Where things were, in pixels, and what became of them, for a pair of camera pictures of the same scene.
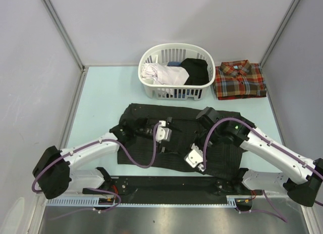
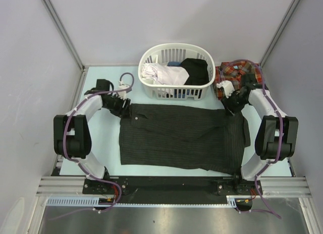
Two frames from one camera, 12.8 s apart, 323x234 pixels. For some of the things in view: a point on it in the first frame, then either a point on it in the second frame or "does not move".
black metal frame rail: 172,190 does not move
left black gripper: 170,124 → 121,112
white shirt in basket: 164,74 does not move
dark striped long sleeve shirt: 211,141 does not move
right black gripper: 196,142 → 227,103
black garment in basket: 197,70 does not move
